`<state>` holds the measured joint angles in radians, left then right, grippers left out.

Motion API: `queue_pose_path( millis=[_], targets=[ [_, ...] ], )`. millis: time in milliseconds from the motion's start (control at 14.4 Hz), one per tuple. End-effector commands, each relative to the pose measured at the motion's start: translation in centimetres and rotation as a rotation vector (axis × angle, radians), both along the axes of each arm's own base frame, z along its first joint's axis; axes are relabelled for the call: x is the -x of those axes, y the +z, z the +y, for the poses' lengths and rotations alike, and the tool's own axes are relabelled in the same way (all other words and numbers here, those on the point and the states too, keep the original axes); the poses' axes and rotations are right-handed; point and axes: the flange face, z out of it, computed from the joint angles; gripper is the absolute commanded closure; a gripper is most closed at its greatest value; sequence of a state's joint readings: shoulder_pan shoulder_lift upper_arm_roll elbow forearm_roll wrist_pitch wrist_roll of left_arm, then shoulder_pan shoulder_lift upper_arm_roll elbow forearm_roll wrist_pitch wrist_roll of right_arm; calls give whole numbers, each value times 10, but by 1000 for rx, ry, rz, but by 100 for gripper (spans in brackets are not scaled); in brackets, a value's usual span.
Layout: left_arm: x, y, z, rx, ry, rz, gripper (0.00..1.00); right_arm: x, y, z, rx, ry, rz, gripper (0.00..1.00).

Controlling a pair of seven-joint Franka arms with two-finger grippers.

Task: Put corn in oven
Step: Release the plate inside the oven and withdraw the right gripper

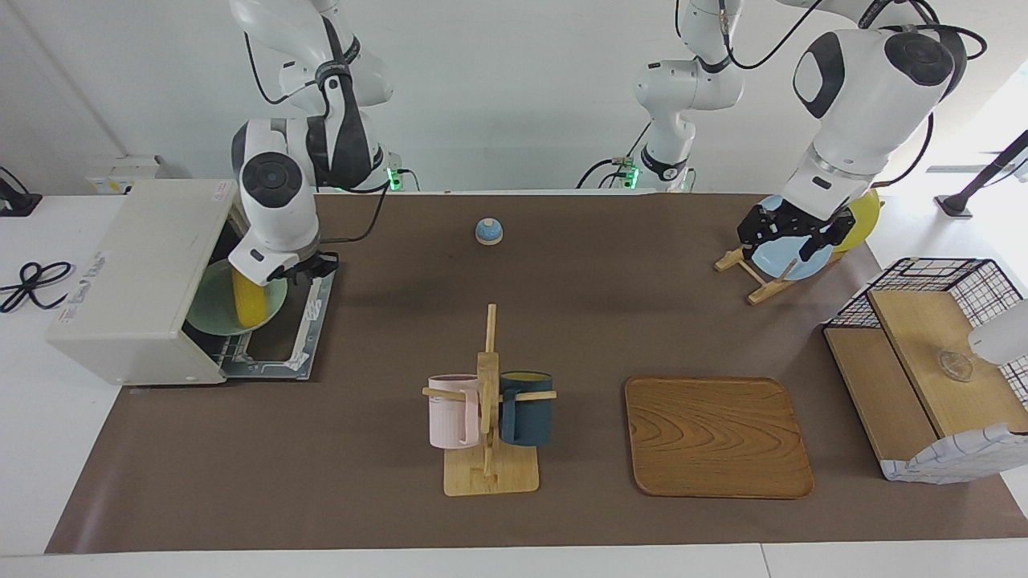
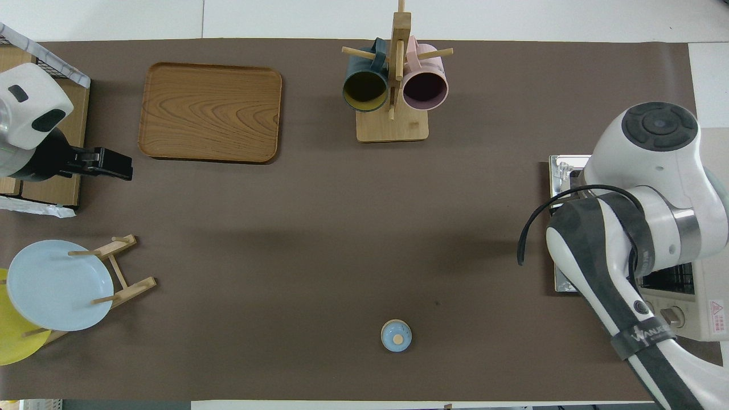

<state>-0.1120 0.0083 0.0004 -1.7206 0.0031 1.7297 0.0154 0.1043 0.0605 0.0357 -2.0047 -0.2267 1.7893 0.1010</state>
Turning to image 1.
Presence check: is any dark blue mug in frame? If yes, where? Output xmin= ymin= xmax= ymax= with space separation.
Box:
xmin=498 ymin=371 xmax=555 ymax=447

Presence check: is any pink mug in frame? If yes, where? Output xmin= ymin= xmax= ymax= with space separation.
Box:
xmin=427 ymin=374 xmax=483 ymax=450

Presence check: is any wooden plate rack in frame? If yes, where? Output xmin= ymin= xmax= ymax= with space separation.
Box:
xmin=715 ymin=227 xmax=844 ymax=306

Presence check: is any light blue plate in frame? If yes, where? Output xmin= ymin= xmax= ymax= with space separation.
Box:
xmin=747 ymin=195 xmax=836 ymax=282

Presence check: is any yellow plate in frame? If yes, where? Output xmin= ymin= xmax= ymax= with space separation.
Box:
xmin=831 ymin=189 xmax=882 ymax=254

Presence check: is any cream toaster oven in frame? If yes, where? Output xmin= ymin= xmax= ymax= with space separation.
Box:
xmin=46 ymin=178 xmax=243 ymax=388

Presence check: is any white checkered cloth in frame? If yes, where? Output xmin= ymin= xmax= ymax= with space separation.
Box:
xmin=879 ymin=423 xmax=1028 ymax=485

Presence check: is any oven door with glass window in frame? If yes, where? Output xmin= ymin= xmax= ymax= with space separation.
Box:
xmin=218 ymin=261 xmax=338 ymax=382

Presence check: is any yellow corn cob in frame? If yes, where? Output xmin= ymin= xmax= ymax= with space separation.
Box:
xmin=231 ymin=269 xmax=266 ymax=328

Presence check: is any black base cable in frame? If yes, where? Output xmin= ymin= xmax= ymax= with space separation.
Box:
xmin=576 ymin=120 xmax=653 ymax=190

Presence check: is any white rounded object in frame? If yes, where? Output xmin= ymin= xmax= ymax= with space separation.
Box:
xmin=967 ymin=299 xmax=1028 ymax=366

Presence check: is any coiled black cable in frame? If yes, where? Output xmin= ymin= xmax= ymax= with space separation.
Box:
xmin=0 ymin=262 xmax=75 ymax=314

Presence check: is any metal wire oven rack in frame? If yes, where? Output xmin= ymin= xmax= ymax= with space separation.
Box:
xmin=189 ymin=325 xmax=270 ymax=366

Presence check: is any brown table mat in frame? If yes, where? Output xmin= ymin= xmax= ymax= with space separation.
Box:
xmin=46 ymin=193 xmax=1028 ymax=555

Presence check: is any black wire basket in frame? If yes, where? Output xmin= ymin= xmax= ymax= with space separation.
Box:
xmin=827 ymin=257 xmax=1028 ymax=402

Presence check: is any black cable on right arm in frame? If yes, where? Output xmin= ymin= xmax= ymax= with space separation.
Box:
xmin=241 ymin=32 xmax=390 ymax=246

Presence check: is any light wooden stepped shelf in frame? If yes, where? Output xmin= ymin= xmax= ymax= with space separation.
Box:
xmin=823 ymin=289 xmax=1028 ymax=482

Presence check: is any black clamp base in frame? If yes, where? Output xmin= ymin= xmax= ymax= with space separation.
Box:
xmin=0 ymin=166 xmax=43 ymax=218

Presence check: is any white wall box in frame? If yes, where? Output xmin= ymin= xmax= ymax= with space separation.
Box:
xmin=87 ymin=157 xmax=165 ymax=196

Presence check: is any pale green plate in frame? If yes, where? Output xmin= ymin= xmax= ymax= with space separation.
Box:
xmin=186 ymin=258 xmax=290 ymax=336

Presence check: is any wooden mug tree rack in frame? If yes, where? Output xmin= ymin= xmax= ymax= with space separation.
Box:
xmin=422 ymin=303 xmax=557 ymax=497

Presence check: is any small clear glass dish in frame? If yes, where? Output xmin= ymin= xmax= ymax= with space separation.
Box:
xmin=936 ymin=350 xmax=974 ymax=382

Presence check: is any brown wooden tray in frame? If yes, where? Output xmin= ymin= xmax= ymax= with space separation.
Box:
xmin=625 ymin=376 xmax=814 ymax=500

